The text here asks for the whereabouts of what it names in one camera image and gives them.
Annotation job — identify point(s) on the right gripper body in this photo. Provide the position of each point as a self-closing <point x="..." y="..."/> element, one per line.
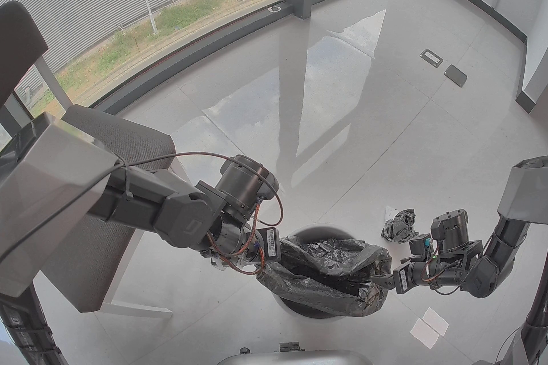
<point x="404" y="278"/>

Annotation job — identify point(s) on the white paper scrap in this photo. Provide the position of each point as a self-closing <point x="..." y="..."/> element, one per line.
<point x="390" y="212"/>

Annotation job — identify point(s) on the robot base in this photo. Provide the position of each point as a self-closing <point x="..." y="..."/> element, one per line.
<point x="295" y="357"/>

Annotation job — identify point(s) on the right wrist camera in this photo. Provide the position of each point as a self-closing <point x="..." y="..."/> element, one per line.
<point x="419" y="245"/>

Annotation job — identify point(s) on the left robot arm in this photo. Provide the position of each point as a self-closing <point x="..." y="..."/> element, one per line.
<point x="51" y="166"/>

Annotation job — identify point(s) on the crumpled black plastic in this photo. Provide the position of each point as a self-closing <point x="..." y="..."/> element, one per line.
<point x="399" y="228"/>

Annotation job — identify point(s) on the black plastic bag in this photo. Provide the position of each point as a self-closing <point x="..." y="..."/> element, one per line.
<point x="325" y="295"/>

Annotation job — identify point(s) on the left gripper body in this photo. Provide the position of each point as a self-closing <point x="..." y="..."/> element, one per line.
<point x="272" y="245"/>

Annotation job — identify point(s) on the grey seat white chair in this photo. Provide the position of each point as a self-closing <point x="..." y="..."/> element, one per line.
<point x="128" y="132"/>

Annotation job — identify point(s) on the white trash bin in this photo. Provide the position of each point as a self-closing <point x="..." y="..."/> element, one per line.
<point x="319" y="231"/>

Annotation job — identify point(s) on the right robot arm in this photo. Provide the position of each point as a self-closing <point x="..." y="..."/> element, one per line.
<point x="526" y="192"/>

